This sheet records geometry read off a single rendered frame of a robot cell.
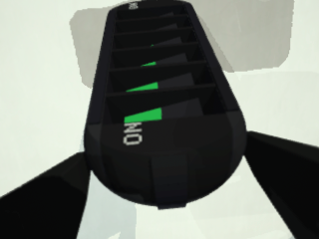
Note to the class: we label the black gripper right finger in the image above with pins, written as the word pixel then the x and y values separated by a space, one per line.
pixel 288 172

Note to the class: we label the dark grey rounded unit with white label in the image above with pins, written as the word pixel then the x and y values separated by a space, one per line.
pixel 163 127

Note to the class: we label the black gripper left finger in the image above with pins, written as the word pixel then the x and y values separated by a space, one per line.
pixel 49 206

